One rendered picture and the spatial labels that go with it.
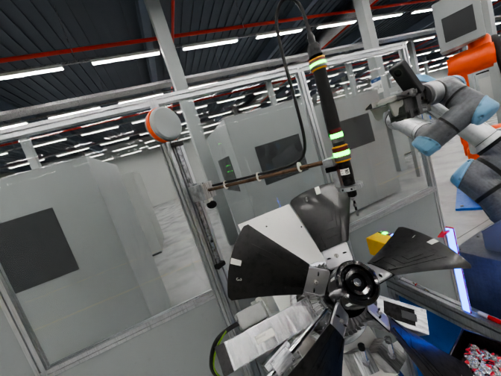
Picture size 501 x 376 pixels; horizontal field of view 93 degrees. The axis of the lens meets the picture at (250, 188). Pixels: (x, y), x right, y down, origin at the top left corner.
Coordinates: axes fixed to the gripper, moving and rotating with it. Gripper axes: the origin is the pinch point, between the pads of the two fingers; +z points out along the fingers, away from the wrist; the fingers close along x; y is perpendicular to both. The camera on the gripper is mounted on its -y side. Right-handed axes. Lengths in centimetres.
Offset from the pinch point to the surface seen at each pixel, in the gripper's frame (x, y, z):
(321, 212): 14.2, 29.6, 18.3
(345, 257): 2.9, 41.3, 21.2
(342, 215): 8.2, 30.9, 14.6
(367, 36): 433, -190, -497
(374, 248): 33, 64, -15
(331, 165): 1.5, 13.2, 18.7
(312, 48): -1.4, -18.0, 16.9
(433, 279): 70, 134, -92
